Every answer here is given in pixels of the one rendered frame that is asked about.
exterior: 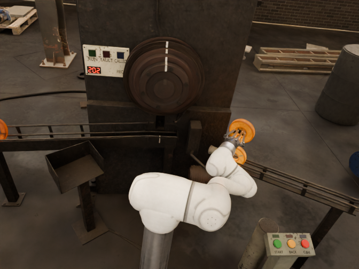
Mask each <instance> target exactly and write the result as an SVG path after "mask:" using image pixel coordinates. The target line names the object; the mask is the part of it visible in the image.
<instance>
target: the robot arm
mask: <svg viewBox="0 0 359 269"><path fill-rule="evenodd" d="M244 132H245V130H244V129H243V128H238V129H237V130H236V129H233V130H232V131H230V132H229V133H227V134H225V135H224V137H223V138H224V139H226V140H225V142H223V143H221V145H220V146H219V148H218V149H216V150H215V151H214V152H213V153H212V154H211V156H210V157H209V159H208V161H207V164H206V170H207V172H208V173H209V174H210V175H211V176H213V177H214V178H212V179H211V180H210V181H209V182H208V183H207V184H203V183H199V182H196V181H191V180H188V179H186V178H183V177H179V176H175V175H170V174H166V173H159V172H150V173H144V174H142V175H139V176H137V177H136V178H135V179H134V181H133V183H132V185H131V188H130V191H129V201H130V204H131V205H132V206H133V208H134V209H136V210H138V211H139V214H140V216H141V219H142V222H143V224H144V225H145V226H144V234H143V243H142V251H141V262H140V267H139V269H167V265H168V259H169V253H170V247H171V242H172V238H173V232H174V229H175V228H176V227H177V225H178V224H179V222H180V221H183V222H186V223H189V224H193V225H197V226H198V227H199V228H201V229H203V230H205V231H209V232H213V231H216V230H218V229H220V228H221V227H222V226H223V225H224V224H225V222H226V221H227V219H228V217H229V214H230V210H231V199H230V195H229V194H233V195H241V196H243V197H246V198H249V197H252V196H254V195H255V193H256V191H257V186H256V183H255V181H254V180H253V178H252V177H251V176H250V175H249V174H248V173H247V172H246V171H245V170H244V169H243V168H241V167H240V166H239V165H238V164H237V163H236V162H235V161H234V159H233V156H234V154H235V152H236V149H237V147H239V146H243V147H244V145H245V136H246V133H244ZM237 134H239V135H238V137H237V138H236V136H237ZM231 135H233V136H232V137H230V136H231ZM241 136H243V139H242V142H241V143H240V142H239V139H240V138H241ZM218 176H221V177H218Z"/></svg>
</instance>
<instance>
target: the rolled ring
mask: <svg viewBox="0 0 359 269"><path fill-rule="evenodd" d="M0 130H1V134H0V139H6V138H7V135H8V128H7V125H6V124H5V122H4V121H3V120H1V119H0Z"/></svg>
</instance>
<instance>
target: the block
mask: <svg viewBox="0 0 359 269"><path fill-rule="evenodd" d="M201 132H202V127H201V122H200V121H193V120H190V121H189V127H188V134H187V138H186V145H185V148H186V154H187V155H190V153H191V151H194V152H193V155H197V154H198V148H199V143H200V137H201Z"/></svg>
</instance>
